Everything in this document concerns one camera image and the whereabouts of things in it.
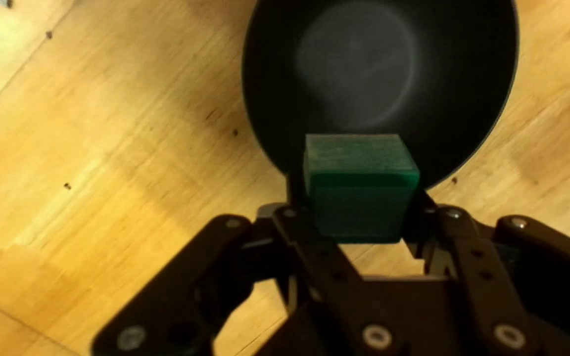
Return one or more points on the black bowl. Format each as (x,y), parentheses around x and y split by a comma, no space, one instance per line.
(379,74)

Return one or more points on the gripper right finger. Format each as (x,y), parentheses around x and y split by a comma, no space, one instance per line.
(502,277)

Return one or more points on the green block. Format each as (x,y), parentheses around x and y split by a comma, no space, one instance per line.
(359,188)

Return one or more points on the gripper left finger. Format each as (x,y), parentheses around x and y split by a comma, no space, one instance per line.
(245,257)

